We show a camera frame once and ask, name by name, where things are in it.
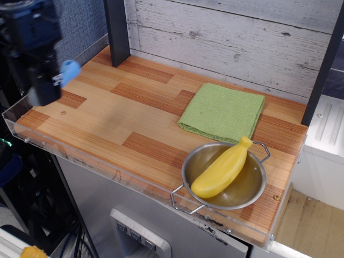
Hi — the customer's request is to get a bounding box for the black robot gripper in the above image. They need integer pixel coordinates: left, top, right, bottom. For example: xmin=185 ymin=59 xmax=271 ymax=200
xmin=1 ymin=37 xmax=62 ymax=106

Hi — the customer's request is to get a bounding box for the gray ball blue handle scoop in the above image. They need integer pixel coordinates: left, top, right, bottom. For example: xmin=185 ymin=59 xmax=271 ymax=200
xmin=26 ymin=59 xmax=82 ymax=106

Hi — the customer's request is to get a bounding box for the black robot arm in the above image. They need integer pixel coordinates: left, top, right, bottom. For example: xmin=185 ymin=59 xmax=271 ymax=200
xmin=1 ymin=1 xmax=62 ymax=106

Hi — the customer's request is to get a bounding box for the yellow black object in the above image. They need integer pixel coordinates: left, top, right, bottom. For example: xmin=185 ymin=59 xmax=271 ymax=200
xmin=20 ymin=246 xmax=48 ymax=258

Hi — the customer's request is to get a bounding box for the gray dispenser control panel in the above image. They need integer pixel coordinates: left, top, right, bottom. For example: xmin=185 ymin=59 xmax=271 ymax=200
xmin=110 ymin=208 xmax=171 ymax=257

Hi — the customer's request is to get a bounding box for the green folded cloth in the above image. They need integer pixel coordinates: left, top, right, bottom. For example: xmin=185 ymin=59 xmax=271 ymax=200
xmin=178 ymin=83 xmax=265 ymax=144

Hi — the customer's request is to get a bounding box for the yellow toy banana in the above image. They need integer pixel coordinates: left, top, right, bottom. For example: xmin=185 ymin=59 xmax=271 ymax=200
xmin=191 ymin=136 xmax=253 ymax=199

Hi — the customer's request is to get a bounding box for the clear acrylic table guard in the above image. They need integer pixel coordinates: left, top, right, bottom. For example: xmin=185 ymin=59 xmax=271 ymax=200
xmin=5 ymin=48 xmax=306 ymax=257

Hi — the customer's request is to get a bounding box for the silver metal pot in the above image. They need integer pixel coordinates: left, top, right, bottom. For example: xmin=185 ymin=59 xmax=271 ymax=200
xmin=170 ymin=141 xmax=270 ymax=214

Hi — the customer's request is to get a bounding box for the white ridged block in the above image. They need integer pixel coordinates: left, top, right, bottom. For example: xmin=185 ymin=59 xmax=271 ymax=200
xmin=304 ymin=95 xmax=343 ymax=163

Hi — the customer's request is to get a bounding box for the black left vertical post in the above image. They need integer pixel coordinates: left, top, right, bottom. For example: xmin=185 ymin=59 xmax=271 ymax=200
xmin=103 ymin=0 xmax=131 ymax=67

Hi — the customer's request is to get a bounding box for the black vertical post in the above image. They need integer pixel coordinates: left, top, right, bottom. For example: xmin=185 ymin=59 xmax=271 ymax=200
xmin=103 ymin=0 xmax=131 ymax=67
xmin=301 ymin=1 xmax=343 ymax=126

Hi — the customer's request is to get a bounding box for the black right vertical post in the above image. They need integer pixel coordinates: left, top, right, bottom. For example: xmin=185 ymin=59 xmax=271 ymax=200
xmin=301 ymin=1 xmax=343 ymax=126

